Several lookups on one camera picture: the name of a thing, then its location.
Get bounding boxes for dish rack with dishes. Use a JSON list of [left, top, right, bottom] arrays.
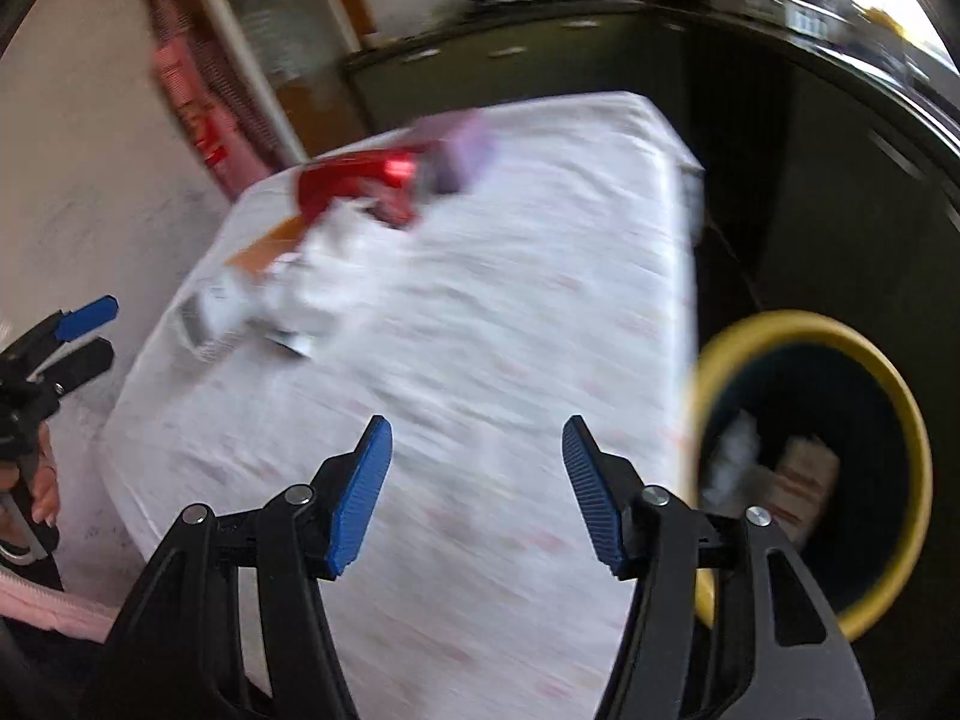
[[743, 0, 862, 44]]

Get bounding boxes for small red white carton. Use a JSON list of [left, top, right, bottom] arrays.
[[761, 439, 839, 546]]

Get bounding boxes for red checked apron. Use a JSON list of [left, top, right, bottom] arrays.
[[153, 7, 272, 199]]

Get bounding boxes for sliding glass door frame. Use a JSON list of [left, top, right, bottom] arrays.
[[202, 0, 364, 164]]

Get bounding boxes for yellow rimmed trash bin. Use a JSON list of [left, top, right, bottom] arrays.
[[690, 310, 932, 639]]

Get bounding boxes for person's left hand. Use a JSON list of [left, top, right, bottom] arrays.
[[0, 422, 60, 550]]

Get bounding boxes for pink purple small box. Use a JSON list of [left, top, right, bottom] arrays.
[[398, 109, 494, 195]]

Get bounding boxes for red soda can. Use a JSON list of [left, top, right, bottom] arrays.
[[295, 148, 420, 227]]

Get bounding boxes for white floral tablecloth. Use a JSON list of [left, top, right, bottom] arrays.
[[98, 93, 700, 718]]

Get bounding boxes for pink sleeve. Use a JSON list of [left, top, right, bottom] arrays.
[[0, 567, 119, 644]]

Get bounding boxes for clear plastic wrapper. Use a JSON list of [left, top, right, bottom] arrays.
[[176, 266, 316, 361]]

